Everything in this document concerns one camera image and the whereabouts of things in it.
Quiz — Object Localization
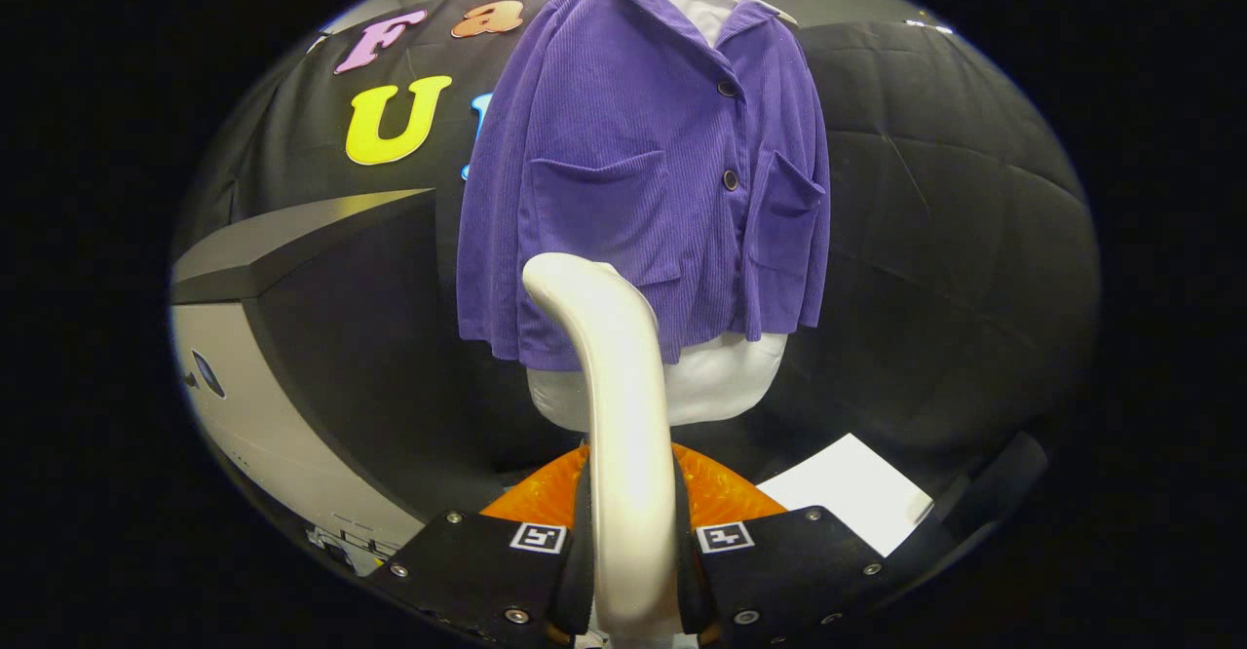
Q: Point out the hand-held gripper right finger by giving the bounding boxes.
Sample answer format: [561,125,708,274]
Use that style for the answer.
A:
[670,442,892,648]

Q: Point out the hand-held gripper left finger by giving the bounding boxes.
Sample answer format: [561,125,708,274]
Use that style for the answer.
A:
[368,444,595,648]

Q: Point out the white garment steamer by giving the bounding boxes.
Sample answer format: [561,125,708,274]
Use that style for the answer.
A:
[521,252,683,642]

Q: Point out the purple jacket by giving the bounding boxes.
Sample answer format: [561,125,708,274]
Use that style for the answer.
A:
[456,0,832,372]

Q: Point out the white flat sheet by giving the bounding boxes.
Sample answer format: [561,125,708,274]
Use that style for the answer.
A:
[755,433,934,557]

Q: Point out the white torso form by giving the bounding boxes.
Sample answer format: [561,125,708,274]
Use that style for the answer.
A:
[526,0,788,433]

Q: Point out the grey cabinet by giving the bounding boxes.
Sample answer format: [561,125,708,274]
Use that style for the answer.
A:
[170,188,517,572]

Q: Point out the black backdrop cloth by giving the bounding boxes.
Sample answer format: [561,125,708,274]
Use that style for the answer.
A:
[170,0,1102,523]

